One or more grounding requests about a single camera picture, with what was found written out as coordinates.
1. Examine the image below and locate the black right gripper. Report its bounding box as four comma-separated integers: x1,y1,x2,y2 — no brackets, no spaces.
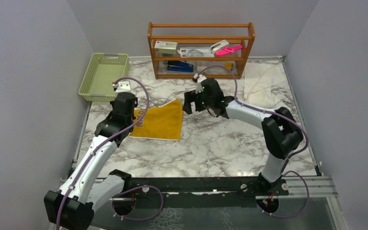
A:
183,88,214,114

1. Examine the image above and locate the yellow brown bear towel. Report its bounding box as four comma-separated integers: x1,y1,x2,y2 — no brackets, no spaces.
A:
129,99,183,141

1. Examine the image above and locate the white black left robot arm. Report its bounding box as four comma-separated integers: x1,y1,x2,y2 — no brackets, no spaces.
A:
44,92,138,230

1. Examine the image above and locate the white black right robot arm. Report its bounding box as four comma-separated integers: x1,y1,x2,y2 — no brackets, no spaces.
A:
183,79,304,195

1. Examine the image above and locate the blue black stapler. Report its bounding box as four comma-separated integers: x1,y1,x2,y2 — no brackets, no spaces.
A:
167,60,194,72

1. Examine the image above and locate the green plastic basket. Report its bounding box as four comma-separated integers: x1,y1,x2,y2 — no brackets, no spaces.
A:
78,53,129,102

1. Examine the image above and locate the small yellow block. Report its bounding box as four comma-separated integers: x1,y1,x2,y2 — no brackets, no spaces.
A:
224,62,234,71

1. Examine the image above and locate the white green box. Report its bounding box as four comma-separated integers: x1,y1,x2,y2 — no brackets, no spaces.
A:
154,40,178,55

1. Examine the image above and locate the white stapler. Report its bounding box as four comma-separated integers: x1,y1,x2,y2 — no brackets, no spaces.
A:
210,39,229,54

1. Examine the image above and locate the wooden shelf rack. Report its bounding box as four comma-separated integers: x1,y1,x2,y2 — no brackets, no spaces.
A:
147,23,255,79

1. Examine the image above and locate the cream white towel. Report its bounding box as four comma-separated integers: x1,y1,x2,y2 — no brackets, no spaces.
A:
243,60,297,114

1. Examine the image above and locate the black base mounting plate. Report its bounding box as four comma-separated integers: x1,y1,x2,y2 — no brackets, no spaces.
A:
101,176,289,217

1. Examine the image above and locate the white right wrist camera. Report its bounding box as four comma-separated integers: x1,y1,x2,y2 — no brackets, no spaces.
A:
193,73,207,94

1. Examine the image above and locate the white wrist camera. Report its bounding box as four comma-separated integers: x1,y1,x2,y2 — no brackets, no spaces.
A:
193,73,207,94
112,81,131,97

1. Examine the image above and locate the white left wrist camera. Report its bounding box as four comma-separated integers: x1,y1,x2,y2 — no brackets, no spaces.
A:
112,81,131,97

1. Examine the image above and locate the aluminium rail frame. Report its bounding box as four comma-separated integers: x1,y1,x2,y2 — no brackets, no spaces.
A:
48,176,338,230

